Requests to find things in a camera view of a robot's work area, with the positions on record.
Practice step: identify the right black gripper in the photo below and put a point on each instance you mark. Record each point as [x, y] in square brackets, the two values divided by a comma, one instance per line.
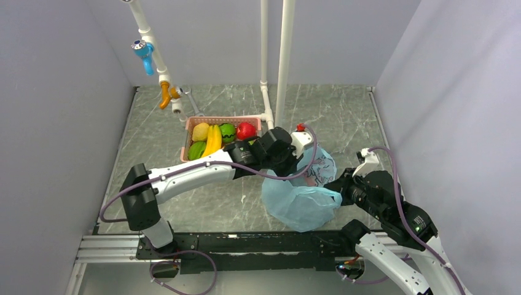
[341, 184]

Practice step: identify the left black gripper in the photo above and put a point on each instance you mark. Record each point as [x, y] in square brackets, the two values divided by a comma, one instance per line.
[293, 165]

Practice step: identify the light blue plastic bag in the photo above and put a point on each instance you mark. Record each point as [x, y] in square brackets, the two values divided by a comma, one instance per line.
[304, 204]

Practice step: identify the red fake apple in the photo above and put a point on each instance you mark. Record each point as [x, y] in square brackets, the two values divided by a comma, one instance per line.
[245, 130]

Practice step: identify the green fake watermelon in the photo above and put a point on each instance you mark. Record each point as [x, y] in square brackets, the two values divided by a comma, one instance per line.
[228, 132]

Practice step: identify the yellow fake banana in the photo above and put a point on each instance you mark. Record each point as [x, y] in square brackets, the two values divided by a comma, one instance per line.
[214, 140]

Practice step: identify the yellow fake pear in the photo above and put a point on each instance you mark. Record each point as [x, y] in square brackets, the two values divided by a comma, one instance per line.
[200, 132]

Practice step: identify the small green fake fruit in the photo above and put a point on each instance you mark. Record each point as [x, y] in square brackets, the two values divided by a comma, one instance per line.
[196, 150]

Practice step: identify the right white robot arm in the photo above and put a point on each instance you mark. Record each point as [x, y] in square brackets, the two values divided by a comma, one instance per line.
[408, 225]

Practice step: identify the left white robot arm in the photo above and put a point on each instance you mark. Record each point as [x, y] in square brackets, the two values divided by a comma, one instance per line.
[144, 190]

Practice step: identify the silver wrench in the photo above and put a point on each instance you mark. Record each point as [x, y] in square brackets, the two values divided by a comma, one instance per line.
[188, 93]

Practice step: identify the pink plastic basket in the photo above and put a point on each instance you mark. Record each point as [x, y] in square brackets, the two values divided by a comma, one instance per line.
[215, 120]

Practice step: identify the orange plastic faucet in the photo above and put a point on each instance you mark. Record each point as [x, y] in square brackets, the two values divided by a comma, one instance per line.
[168, 93]

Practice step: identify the blue plastic faucet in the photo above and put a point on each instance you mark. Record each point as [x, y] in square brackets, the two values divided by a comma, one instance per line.
[144, 50]

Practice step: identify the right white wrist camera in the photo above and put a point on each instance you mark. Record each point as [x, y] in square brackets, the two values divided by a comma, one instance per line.
[368, 162]

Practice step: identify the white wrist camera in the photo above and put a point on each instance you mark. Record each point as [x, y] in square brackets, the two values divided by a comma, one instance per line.
[368, 162]
[301, 140]

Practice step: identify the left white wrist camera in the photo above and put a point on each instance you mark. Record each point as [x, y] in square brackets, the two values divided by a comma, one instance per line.
[301, 140]

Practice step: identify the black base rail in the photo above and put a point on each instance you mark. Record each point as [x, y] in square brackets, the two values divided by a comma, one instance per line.
[242, 251]

